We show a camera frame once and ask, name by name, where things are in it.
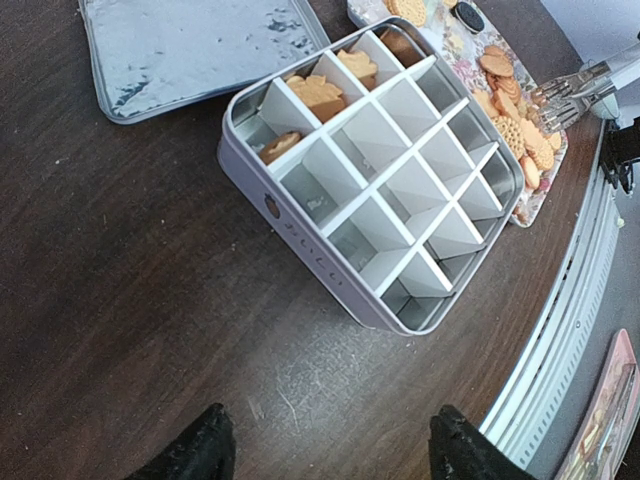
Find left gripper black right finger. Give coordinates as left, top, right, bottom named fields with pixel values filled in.
left=428, top=404, right=533, bottom=480

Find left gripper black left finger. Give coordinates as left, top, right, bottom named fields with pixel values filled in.
left=126, top=403, right=236, bottom=480

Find silver serving tongs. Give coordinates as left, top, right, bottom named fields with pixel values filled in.
left=530, top=43, right=639, bottom=134

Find pink tray with scraps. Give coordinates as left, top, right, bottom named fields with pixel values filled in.
left=556, top=329, right=639, bottom=480

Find grey divided cookie tin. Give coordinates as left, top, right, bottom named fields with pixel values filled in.
left=218, top=17, right=524, bottom=336

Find chocolate chip cookie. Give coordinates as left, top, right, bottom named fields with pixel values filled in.
left=258, top=131, right=302, bottom=165

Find tan sandwich biscuit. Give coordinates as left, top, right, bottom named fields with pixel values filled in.
left=491, top=115, right=526, bottom=160

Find leaf cookie in tin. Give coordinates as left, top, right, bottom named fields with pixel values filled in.
left=337, top=50, right=378, bottom=91
left=286, top=75, right=346, bottom=123

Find silver tin lid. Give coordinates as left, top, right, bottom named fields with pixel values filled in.
left=79, top=0, right=330, bottom=125

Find round tan perforated biscuit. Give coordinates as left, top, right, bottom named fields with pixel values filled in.
left=384, top=0, right=427, bottom=27

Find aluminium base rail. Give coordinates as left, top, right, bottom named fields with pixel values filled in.
left=480, top=116, right=639, bottom=479

